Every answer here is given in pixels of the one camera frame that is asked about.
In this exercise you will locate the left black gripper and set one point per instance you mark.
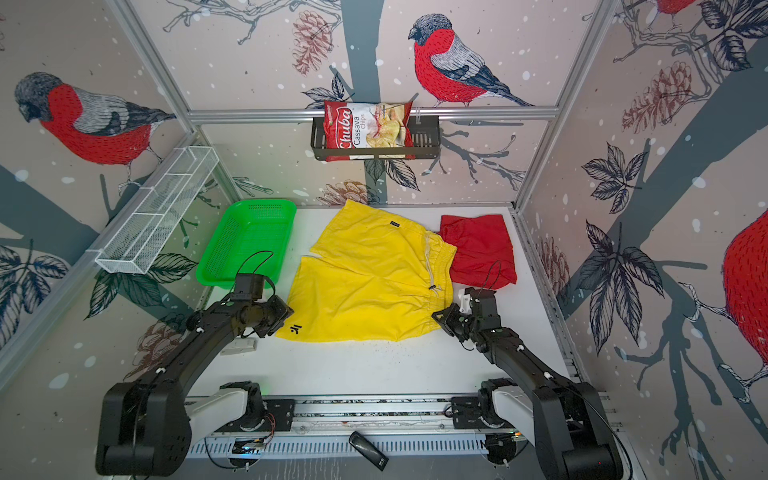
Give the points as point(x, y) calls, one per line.
point(283, 310)

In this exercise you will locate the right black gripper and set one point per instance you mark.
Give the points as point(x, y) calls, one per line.
point(447, 320)

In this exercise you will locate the red shorts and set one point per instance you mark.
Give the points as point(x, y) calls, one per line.
point(485, 254)

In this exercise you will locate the yellow shorts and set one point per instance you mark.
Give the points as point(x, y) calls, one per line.
point(371, 276)

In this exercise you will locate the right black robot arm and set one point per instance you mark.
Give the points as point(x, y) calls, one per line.
point(563, 421)

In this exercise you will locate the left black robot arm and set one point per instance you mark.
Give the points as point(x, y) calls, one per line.
point(147, 426)

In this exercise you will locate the green plastic tray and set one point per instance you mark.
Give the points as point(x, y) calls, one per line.
point(252, 237)

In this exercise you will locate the black remote-like device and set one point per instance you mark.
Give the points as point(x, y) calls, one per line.
point(368, 450)

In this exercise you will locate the red cassava chips bag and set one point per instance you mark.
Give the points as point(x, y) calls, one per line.
point(367, 125)

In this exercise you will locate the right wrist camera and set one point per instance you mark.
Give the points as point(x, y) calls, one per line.
point(465, 298)

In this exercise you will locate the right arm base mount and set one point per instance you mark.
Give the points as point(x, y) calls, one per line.
point(474, 413)

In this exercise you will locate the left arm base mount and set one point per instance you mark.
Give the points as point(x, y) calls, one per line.
point(261, 413)

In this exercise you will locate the aluminium rail base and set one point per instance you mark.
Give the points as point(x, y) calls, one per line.
point(394, 415)

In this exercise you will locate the white wire mesh basket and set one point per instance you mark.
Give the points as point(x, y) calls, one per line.
point(139, 239)

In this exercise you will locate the black wall basket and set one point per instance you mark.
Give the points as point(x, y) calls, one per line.
point(425, 135)

